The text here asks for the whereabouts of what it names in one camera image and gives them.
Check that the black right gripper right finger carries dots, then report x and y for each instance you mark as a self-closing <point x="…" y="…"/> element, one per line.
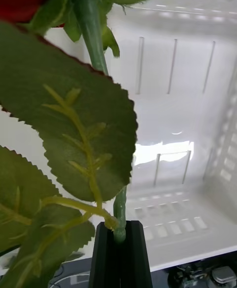
<point x="134" y="260"/>

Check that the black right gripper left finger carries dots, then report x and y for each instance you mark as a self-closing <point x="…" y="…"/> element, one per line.
<point x="105" y="263"/>

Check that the red rose with green stem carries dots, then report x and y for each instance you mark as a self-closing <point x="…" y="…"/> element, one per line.
<point x="74" y="120"/>

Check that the shallow white plastic box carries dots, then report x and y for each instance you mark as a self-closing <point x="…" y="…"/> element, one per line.
<point x="172" y="120"/>

